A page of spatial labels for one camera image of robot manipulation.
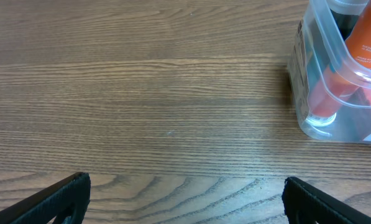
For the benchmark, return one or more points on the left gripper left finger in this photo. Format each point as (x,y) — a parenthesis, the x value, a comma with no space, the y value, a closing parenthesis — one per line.
(63,202)

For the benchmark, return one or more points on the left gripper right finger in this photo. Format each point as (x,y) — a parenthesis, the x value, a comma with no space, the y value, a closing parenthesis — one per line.
(305,204)

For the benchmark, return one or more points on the dark syrup bottle white cap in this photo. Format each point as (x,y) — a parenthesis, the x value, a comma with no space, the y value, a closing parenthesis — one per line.
(346,14)

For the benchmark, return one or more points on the orange tablet tube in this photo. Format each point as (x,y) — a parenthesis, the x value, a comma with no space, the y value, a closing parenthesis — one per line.
(338,84)

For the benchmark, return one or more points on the clear plastic container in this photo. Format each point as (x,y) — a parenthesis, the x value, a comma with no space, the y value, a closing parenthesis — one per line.
(317,44)

